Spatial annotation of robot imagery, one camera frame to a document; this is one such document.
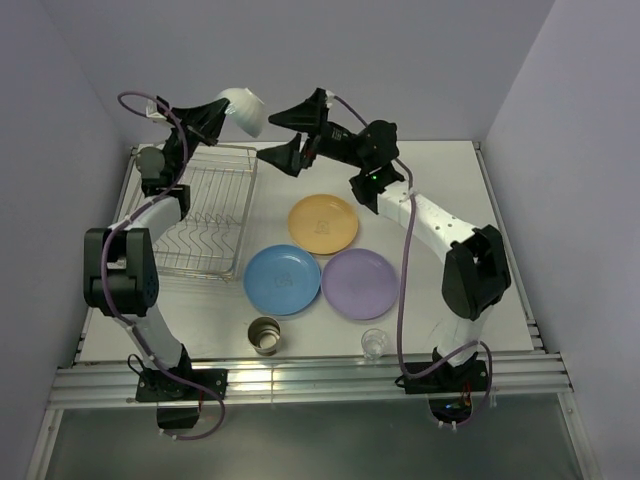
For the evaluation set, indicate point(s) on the aluminium mounting rail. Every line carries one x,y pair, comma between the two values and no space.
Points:
278,381

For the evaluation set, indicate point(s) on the steel cup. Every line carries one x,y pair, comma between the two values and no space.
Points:
264,335

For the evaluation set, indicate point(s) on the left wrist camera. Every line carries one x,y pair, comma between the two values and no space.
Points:
157,111

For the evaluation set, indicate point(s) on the blue plate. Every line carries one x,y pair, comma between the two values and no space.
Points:
282,280

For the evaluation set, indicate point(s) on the metal wire dish rack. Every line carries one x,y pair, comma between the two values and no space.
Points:
206,244

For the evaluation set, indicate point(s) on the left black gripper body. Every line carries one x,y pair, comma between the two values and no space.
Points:
174,145

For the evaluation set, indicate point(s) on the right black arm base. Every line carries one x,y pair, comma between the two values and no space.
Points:
473,376

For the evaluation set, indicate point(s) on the orange plate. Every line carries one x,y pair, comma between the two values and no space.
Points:
322,224

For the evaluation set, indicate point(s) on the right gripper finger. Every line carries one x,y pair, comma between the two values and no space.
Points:
286,157
308,117

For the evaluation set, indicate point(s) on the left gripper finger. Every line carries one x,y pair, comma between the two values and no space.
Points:
209,130
208,117

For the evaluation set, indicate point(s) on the white ceramic bowl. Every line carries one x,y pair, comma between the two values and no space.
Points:
245,109

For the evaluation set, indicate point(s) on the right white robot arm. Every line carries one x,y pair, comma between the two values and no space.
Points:
475,268

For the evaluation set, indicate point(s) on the clear glass cup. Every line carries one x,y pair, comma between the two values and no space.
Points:
375,343

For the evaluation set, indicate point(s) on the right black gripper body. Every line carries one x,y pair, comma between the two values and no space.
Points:
336,143

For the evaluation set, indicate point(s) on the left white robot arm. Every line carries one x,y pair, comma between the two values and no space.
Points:
120,276

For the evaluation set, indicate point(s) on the purple plate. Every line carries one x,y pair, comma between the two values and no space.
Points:
360,284

